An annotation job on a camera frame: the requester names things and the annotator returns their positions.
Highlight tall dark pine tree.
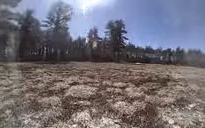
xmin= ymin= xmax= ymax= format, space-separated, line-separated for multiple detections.
xmin=104 ymin=18 xmax=129 ymax=64

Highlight dry brown grass field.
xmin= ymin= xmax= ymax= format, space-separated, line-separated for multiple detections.
xmin=0 ymin=60 xmax=205 ymax=128

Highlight distant low buildings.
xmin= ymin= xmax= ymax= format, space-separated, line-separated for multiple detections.
xmin=124 ymin=51 xmax=178 ymax=65

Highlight wood of dark trees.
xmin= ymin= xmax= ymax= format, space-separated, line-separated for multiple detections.
xmin=0 ymin=0 xmax=205 ymax=70

